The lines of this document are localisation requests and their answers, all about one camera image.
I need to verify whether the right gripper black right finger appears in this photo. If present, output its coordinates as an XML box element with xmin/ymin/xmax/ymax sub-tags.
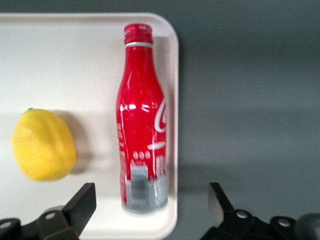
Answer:
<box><xmin>201</xmin><ymin>182</ymin><xmax>301</xmax><ymax>240</ymax></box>

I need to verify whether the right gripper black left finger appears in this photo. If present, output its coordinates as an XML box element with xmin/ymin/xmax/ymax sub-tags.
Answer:
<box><xmin>0</xmin><ymin>182</ymin><xmax>97</xmax><ymax>240</ymax></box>

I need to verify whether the red coke bottle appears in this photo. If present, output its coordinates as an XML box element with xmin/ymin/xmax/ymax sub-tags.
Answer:
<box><xmin>115</xmin><ymin>23</ymin><xmax>169</xmax><ymax>216</ymax></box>

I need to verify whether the beige plastic tray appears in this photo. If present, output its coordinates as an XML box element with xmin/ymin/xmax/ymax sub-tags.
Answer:
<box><xmin>0</xmin><ymin>12</ymin><xmax>180</xmax><ymax>239</ymax></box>

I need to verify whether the yellow lemon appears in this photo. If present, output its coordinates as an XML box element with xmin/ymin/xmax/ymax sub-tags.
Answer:
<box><xmin>10</xmin><ymin>107</ymin><xmax>78</xmax><ymax>182</ymax></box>

